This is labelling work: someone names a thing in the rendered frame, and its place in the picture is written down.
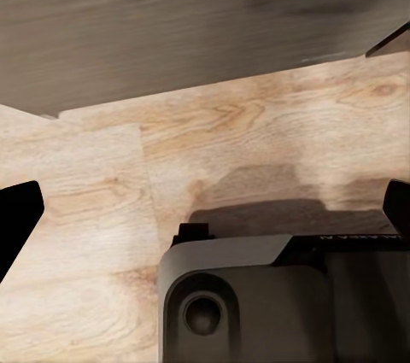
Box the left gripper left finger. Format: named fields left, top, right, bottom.
left=0, top=180, right=44, bottom=283

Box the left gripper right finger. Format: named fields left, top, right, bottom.
left=383, top=180, right=410, bottom=249

